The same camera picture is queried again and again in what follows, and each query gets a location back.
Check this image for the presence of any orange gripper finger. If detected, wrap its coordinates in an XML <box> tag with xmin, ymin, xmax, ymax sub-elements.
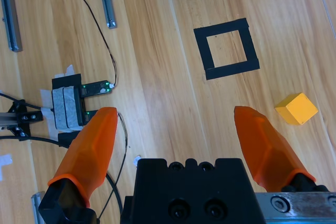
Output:
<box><xmin>38</xmin><ymin>107</ymin><xmax>119</xmax><ymax>224</ymax></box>
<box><xmin>233</xmin><ymin>105</ymin><xmax>329</xmax><ymax>193</ymax></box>

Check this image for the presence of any yellow wooden cube block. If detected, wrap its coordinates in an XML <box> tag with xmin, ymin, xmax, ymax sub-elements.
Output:
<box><xmin>274</xmin><ymin>92</ymin><xmax>319</xmax><ymax>126</ymax></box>

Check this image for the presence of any green sensor circuit board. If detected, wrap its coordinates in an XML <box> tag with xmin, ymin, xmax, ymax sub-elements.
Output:
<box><xmin>83</xmin><ymin>110</ymin><xmax>102</xmax><ymax>121</ymax></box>
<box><xmin>80</xmin><ymin>80</ymin><xmax>112</xmax><ymax>96</ymax></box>

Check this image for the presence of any black sensor housing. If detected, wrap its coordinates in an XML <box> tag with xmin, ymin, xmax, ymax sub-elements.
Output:
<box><xmin>73</xmin><ymin>86</ymin><xmax>87</xmax><ymax>127</ymax></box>

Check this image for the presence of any grey foam pad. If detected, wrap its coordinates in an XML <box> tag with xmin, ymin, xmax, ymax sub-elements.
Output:
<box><xmin>51</xmin><ymin>87</ymin><xmax>66</xmax><ymax>131</ymax></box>
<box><xmin>64</xmin><ymin>85</ymin><xmax>81</xmax><ymax>131</ymax></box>

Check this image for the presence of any white masking tape strip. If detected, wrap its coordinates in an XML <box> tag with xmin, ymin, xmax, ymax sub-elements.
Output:
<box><xmin>39</xmin><ymin>89</ymin><xmax>55</xmax><ymax>109</ymax></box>
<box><xmin>64</xmin><ymin>64</ymin><xmax>76</xmax><ymax>77</ymax></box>
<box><xmin>40</xmin><ymin>107</ymin><xmax>61</xmax><ymax>141</ymax></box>

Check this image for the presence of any black tape patch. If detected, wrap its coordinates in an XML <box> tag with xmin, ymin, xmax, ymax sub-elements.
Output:
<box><xmin>51</xmin><ymin>73</ymin><xmax>82</xmax><ymax>90</ymax></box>

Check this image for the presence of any white tape corner mark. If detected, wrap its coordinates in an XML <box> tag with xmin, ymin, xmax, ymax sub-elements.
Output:
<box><xmin>0</xmin><ymin>153</ymin><xmax>13</xmax><ymax>182</ymax></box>

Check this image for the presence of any aluminium extrusion bar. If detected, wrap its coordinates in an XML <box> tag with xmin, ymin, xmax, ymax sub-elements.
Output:
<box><xmin>0</xmin><ymin>111</ymin><xmax>20</xmax><ymax>130</ymax></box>

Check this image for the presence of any black tape square outline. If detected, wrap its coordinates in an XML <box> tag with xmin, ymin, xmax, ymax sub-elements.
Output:
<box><xmin>193</xmin><ymin>18</ymin><xmax>261</xmax><ymax>81</ymax></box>

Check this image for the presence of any black cable with plug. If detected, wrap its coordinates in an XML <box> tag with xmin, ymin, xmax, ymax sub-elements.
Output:
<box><xmin>0</xmin><ymin>131</ymin><xmax>79</xmax><ymax>149</ymax></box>

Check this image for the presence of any thin black sensor wire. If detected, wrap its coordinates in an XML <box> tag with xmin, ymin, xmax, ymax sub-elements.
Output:
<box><xmin>98</xmin><ymin>112</ymin><xmax>129</xmax><ymax>221</ymax></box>
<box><xmin>49</xmin><ymin>0</ymin><xmax>118</xmax><ymax>88</ymax></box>

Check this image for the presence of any black looping cable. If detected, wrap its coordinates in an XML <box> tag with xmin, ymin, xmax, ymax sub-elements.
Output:
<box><xmin>104</xmin><ymin>173</ymin><xmax>124</xmax><ymax>218</ymax></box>

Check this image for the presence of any black corner bracket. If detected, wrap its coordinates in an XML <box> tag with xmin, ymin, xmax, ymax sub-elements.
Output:
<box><xmin>7</xmin><ymin>99</ymin><xmax>44</xmax><ymax>138</ymax></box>

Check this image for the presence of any thin black cable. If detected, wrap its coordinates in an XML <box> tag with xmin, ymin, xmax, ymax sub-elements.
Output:
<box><xmin>0</xmin><ymin>92</ymin><xmax>43</xmax><ymax>111</ymax></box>

